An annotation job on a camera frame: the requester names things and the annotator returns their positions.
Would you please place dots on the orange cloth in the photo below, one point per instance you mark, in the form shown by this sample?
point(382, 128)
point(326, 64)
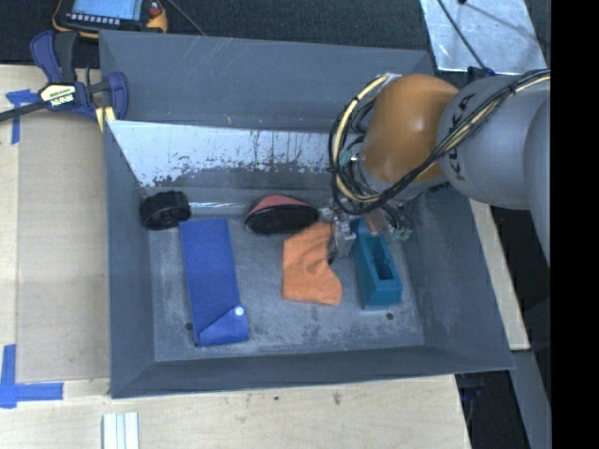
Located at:
point(306, 274)

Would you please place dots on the clear plastic tube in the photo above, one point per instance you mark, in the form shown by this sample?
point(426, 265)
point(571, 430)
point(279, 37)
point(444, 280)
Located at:
point(220, 207)

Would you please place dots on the grey metal bin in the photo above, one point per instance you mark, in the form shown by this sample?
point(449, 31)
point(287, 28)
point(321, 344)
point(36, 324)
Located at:
point(262, 87)

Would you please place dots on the blue flat pouch with snap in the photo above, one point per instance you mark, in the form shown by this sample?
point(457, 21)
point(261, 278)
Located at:
point(210, 279)

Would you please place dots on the teal block with slot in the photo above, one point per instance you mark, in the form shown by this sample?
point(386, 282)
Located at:
point(378, 269)

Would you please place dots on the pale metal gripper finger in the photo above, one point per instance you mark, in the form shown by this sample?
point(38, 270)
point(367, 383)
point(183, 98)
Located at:
point(341, 230)
point(347, 247)

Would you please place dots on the black ribbed round wheel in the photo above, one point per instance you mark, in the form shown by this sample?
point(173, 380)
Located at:
point(165, 210)

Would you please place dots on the red and black oval brush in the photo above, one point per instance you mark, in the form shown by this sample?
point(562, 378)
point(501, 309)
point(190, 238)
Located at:
point(281, 217)

